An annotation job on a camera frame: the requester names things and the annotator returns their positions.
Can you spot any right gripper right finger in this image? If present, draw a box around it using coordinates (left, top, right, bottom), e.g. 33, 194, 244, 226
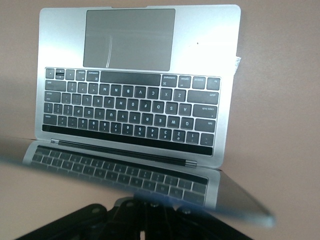
143, 202, 251, 240

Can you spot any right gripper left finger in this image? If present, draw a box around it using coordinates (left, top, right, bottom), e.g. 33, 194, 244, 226
14, 197, 145, 240

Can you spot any silver grey laptop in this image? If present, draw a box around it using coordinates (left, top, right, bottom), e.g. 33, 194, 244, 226
21, 4, 278, 230

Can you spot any small white tape scrap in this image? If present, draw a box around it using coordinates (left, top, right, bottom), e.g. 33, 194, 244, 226
234, 54, 242, 75

